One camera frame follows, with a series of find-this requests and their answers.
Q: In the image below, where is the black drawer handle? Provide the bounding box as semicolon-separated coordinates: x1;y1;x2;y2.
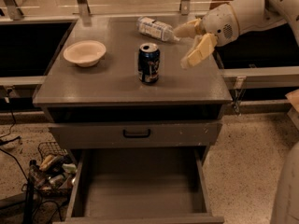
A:
122;129;151;138

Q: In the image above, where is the clear plastic water bottle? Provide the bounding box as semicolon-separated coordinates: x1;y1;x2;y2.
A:
136;17;179;42

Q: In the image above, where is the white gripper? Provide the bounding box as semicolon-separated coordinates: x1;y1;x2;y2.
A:
174;4;239;69

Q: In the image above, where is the white paper bowl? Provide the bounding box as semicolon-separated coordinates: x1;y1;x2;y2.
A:
64;40;107;67

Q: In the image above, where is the blue pepsi can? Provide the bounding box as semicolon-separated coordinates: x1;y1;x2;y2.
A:
138;43;160;84

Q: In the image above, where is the grey drawer cabinet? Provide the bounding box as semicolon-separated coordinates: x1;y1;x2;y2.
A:
32;14;233;224

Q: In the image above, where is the black floor cable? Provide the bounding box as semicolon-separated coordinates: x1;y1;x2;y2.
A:
0;87;68;224

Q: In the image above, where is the black wire basket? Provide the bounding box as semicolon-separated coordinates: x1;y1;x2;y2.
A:
29;142;77;197

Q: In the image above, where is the grey top drawer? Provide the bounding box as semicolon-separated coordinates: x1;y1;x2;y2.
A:
50;120;222;149

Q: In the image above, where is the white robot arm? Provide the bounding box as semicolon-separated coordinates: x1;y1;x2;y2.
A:
175;0;299;224

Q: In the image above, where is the grey open middle drawer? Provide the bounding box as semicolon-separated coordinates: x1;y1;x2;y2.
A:
55;147;224;224

